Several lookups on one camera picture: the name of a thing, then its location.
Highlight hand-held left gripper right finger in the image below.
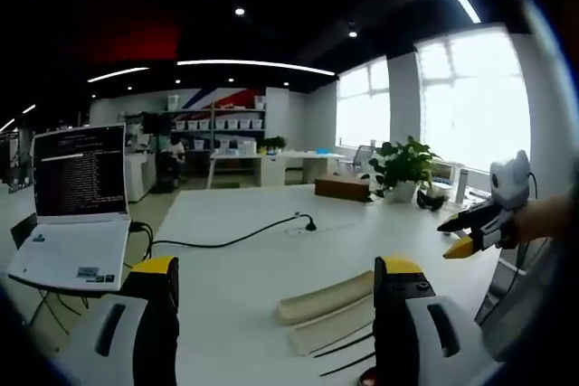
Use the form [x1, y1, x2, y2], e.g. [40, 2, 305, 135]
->
[373, 255, 504, 386]

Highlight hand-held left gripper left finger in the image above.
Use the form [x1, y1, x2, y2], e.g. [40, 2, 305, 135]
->
[53, 255, 180, 386]

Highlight beige cutlery case base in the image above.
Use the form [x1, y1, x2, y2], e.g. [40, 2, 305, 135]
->
[287, 297, 376, 356]

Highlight white bottle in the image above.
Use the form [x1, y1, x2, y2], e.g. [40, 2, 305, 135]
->
[453, 167, 472, 204]

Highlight black goggles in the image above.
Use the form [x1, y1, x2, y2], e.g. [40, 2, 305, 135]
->
[415, 188, 448, 212]

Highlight potted green plant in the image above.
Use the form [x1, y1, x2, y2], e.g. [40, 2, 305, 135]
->
[367, 135, 443, 204]

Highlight grey office chair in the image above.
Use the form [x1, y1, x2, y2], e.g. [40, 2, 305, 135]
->
[351, 144, 377, 175]

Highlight white laptop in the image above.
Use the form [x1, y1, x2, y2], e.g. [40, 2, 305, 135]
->
[7, 122, 133, 293]

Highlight wooden tissue box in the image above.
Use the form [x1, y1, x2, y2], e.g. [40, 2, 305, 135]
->
[314, 174, 372, 203]

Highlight white cabinet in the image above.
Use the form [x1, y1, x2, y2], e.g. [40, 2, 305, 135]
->
[124, 153, 158, 203]

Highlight white office desk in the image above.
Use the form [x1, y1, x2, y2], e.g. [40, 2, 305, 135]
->
[209, 149, 347, 189]

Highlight shelf with white bins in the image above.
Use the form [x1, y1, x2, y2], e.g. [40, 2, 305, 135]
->
[165, 94, 268, 153]

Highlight small green plant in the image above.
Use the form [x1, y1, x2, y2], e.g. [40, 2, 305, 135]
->
[256, 135, 289, 155]

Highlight black power cable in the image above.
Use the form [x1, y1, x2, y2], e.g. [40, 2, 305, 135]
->
[128, 212, 318, 250]

